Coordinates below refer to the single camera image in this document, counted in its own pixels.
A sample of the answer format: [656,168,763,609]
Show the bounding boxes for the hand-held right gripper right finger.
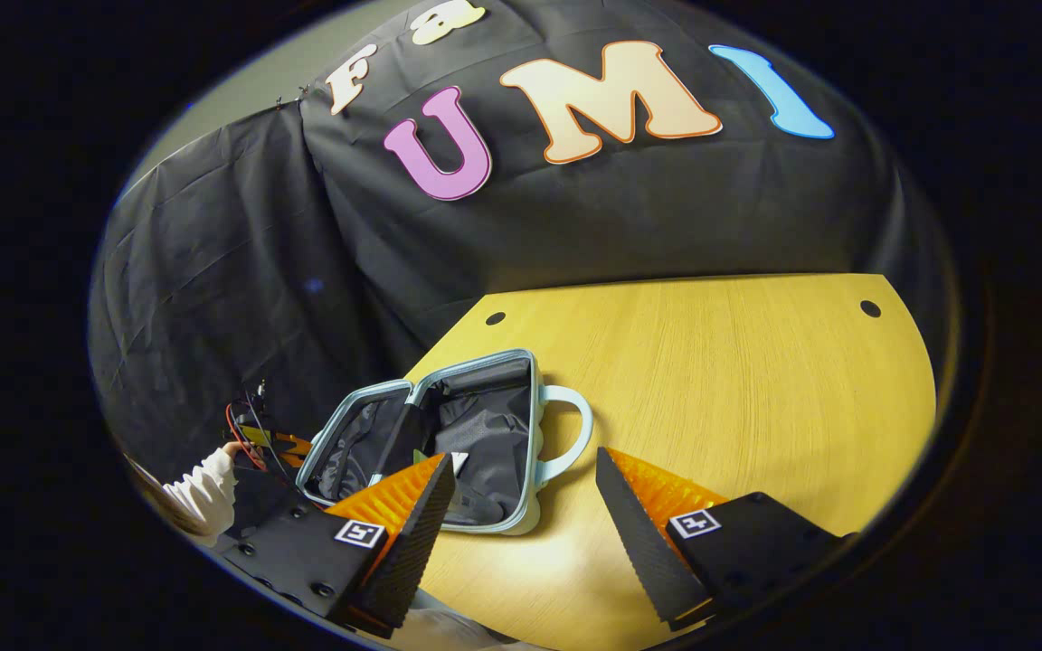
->
[595,446,849,632]

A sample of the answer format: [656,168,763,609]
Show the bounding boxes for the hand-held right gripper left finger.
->
[223,452,457,639]

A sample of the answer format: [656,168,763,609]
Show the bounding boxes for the white bumpy suitcase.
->
[295,349,594,536]

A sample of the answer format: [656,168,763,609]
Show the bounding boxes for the grey chair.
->
[384,586,531,651]

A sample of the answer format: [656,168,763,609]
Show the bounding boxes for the black backdrop cloth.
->
[87,0,958,507]

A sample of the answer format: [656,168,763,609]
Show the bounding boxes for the red cable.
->
[225,402,265,473]

